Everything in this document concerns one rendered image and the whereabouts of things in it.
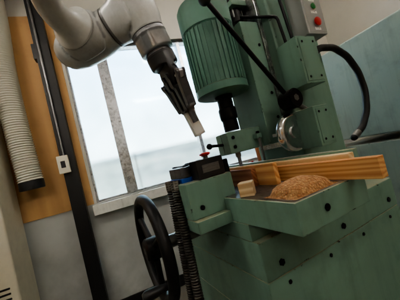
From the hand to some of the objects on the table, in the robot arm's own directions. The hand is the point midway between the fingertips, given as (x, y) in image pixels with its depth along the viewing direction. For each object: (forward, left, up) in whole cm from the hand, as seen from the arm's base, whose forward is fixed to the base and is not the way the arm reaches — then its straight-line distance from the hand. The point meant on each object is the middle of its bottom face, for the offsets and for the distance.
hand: (194, 123), depth 64 cm
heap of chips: (-9, -22, -20) cm, 31 cm away
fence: (+18, -15, -19) cm, 30 cm away
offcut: (-4, -11, -20) cm, 23 cm away
